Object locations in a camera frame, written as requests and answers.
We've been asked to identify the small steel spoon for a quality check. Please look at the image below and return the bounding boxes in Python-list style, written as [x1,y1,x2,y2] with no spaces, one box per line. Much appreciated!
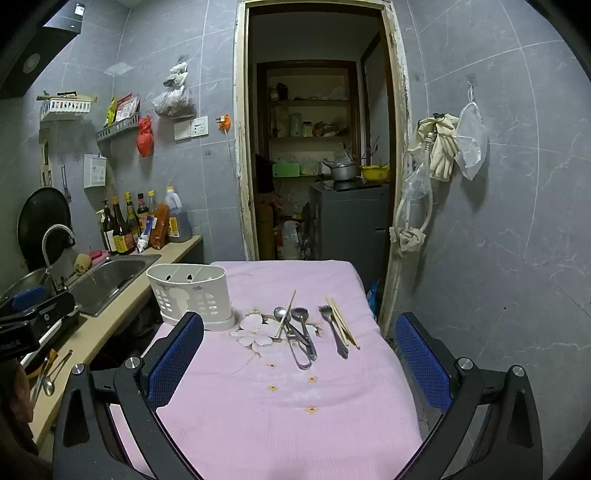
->
[273,306,303,344]

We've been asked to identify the wooden shelf unit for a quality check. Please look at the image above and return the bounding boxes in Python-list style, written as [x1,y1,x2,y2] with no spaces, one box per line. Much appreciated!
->
[256,59,363,186]

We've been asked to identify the red plastic bag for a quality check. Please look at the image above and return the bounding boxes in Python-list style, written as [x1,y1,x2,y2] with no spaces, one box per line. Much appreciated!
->
[137,116,154,159]

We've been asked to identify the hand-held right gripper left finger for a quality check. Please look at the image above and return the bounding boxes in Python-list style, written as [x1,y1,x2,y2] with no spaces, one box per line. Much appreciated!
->
[52,311,205,480]

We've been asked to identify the white plastic utensil holder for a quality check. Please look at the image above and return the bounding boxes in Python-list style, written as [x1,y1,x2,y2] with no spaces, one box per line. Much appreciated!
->
[146,263,237,332]

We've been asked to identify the large oil jug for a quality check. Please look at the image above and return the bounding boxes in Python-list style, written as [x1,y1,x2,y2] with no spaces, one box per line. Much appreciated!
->
[164,185,193,243]

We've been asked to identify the steel fork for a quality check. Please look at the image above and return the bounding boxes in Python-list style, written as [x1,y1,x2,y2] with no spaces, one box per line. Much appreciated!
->
[318,305,350,360]

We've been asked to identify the white blue packet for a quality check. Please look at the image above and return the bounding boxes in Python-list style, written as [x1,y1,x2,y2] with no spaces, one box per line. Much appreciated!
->
[136,217,156,254]

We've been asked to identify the steel tongs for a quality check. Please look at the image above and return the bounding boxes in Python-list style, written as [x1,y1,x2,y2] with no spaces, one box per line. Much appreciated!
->
[285,323,313,371]

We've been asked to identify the pink floral cloth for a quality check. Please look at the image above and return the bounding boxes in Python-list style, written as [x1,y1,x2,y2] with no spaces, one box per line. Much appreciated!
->
[108,260,426,480]

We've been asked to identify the gold spoon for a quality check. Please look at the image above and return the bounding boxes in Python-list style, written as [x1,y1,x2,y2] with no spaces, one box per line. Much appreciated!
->
[43,349,74,398]

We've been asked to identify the white wall basket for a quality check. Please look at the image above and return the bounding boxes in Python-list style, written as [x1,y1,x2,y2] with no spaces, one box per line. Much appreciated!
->
[39,95,94,122]

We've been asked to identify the white knotted rag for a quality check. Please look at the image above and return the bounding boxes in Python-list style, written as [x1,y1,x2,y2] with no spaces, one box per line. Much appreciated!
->
[390,225,427,254]

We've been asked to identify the steel faucet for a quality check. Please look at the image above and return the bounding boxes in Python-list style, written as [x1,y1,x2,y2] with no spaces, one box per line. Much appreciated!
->
[42,224,77,292]

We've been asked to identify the white slotted wall box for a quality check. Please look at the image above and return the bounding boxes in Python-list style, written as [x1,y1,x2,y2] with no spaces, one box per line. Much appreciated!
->
[83,153,108,189]

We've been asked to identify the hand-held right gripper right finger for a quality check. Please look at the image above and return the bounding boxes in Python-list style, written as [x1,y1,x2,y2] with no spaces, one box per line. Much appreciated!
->
[392,312,544,480]

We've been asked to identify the black wok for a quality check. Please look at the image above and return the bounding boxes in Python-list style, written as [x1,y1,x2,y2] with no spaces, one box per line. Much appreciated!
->
[17,186,73,271]

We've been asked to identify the clear bag of dried goods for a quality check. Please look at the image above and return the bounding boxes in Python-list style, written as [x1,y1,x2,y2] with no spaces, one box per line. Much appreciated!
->
[152,58,196,120]

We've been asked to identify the white power cable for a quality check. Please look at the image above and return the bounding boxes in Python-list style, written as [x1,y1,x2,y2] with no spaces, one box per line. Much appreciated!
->
[224,129,239,186]

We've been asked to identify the black range hood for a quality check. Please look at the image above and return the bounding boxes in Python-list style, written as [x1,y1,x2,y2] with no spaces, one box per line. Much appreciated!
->
[0,0,89,100]

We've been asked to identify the small steel pot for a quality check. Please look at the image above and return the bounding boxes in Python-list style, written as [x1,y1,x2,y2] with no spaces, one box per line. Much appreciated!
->
[322,159,359,182]

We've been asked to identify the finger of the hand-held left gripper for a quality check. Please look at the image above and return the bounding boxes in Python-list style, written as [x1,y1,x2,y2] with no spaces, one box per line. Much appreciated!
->
[0,293,76,328]

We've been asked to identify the pump soap bottle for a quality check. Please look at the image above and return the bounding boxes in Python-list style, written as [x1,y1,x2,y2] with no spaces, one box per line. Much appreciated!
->
[95,199,116,253]

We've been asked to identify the clear plastic bag on hook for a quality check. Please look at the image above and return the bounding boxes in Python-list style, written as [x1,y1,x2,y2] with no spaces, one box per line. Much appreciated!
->
[454,82,488,181]

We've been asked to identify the dried plant stems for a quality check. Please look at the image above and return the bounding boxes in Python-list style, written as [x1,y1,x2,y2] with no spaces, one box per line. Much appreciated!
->
[364,134,385,168]

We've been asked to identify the grey wall shelf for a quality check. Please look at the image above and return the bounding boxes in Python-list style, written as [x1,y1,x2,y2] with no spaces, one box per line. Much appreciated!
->
[95,113,142,143]

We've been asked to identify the steel sink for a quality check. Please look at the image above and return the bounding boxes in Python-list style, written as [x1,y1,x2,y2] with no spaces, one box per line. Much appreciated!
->
[46,254,163,319]

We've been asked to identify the black induction cooker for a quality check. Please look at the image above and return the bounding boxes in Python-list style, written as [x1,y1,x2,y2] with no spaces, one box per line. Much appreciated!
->
[21,310,82,370]

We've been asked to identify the person's left forearm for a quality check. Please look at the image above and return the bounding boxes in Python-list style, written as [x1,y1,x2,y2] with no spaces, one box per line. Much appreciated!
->
[0,359,54,480]

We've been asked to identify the red brown spice packet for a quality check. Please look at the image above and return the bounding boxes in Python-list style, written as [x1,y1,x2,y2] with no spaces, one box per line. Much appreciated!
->
[150,202,171,250]

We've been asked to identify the sauce bottle yellow cap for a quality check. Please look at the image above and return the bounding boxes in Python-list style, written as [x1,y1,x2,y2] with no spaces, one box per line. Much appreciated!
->
[124,192,142,241]

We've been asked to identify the steel spoon with thin handle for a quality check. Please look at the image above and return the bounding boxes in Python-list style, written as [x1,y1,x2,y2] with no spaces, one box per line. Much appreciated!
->
[30,355,49,403]

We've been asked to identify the door frame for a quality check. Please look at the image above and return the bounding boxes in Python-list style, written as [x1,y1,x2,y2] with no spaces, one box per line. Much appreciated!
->
[233,0,411,325]

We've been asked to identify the wooden knife holder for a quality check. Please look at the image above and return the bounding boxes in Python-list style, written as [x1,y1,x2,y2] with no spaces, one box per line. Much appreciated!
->
[39,128,54,188]

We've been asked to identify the steel cooking pot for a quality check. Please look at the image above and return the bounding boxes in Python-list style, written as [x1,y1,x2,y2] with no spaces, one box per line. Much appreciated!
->
[0,269,49,305]

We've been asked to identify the red white seasoning packet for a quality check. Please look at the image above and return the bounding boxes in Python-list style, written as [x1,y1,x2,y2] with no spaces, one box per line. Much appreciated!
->
[115,93,140,122]

